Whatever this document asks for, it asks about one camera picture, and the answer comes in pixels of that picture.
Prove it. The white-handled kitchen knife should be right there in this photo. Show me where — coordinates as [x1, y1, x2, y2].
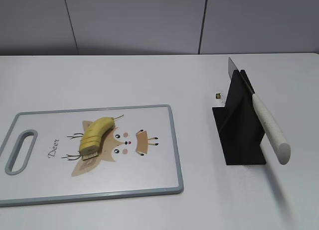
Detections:
[227, 56, 291, 165]

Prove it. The yellow sliced banana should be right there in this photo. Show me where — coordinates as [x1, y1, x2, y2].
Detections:
[79, 115, 124, 161]

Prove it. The black knife stand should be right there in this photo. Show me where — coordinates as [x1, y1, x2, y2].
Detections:
[212, 70, 266, 165]

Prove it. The white grey-rimmed cutting board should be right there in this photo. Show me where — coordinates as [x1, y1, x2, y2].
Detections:
[0, 105, 183, 207]

